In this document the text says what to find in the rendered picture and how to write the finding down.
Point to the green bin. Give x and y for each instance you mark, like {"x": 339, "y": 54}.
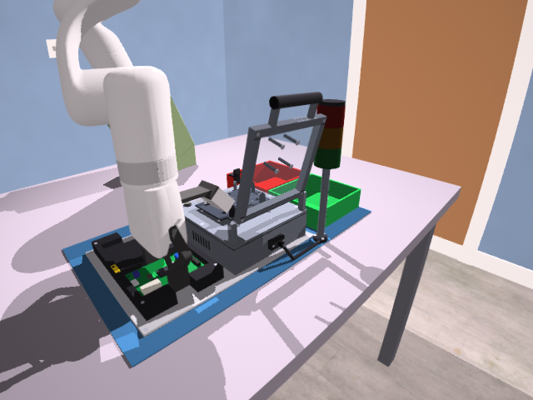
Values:
{"x": 342, "y": 200}

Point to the red open-top bin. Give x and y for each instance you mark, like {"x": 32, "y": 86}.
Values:
{"x": 230, "y": 180}

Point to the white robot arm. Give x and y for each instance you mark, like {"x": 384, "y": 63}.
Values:
{"x": 137, "y": 100}

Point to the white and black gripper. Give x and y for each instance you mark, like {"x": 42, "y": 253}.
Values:
{"x": 156, "y": 219}

